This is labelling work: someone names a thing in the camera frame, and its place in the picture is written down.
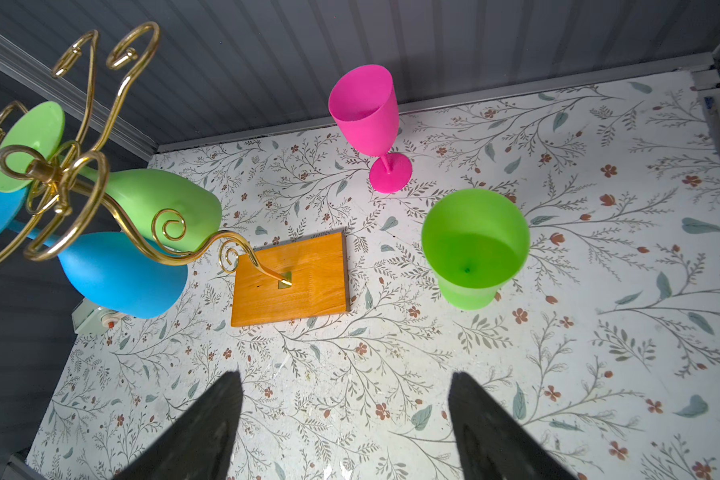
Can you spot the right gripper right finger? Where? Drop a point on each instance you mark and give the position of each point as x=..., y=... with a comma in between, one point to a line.
x=490, y=443

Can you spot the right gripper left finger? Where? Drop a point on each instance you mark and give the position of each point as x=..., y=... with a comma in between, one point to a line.
x=199, y=445

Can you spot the blue wine glass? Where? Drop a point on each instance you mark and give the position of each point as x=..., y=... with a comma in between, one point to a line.
x=109, y=270

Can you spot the green wine glass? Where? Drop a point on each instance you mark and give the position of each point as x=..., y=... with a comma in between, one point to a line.
x=163, y=206
x=475, y=241

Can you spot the gold wire glass rack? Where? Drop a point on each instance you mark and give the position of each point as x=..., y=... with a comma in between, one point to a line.
x=66, y=198

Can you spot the pink wine glass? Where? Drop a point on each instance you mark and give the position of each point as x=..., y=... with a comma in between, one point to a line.
x=363, y=104

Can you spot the floral table mat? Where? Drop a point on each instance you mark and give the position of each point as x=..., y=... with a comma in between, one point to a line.
x=562, y=248

